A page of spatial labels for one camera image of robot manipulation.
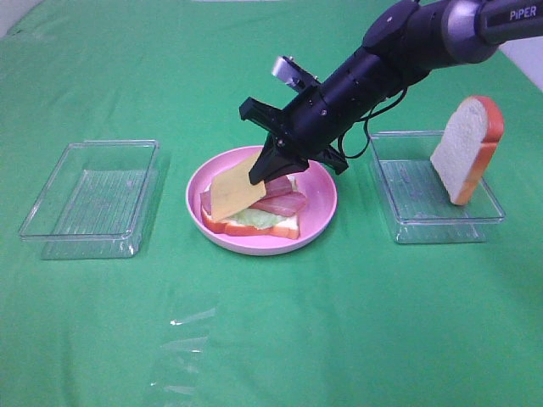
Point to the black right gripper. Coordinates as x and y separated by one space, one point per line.
294 139

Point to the yellow toy cheese slice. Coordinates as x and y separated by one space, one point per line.
232 191

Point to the green toy lettuce leaf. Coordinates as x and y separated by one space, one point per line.
257 218

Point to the toy bread slice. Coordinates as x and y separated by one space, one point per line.
468 143
288 228

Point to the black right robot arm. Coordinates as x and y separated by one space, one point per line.
401 48

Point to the pink round plate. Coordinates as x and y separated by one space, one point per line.
315 183

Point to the clear right plastic tray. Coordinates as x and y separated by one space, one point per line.
415 204

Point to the clear plastic tray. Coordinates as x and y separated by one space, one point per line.
415 204
99 202

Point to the green tablecloth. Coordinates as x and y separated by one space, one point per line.
353 319

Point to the clear left plastic tray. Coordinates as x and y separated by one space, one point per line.
99 202

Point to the clear tape patch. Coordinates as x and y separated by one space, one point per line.
186 334

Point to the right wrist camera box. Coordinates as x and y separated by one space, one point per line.
291 74

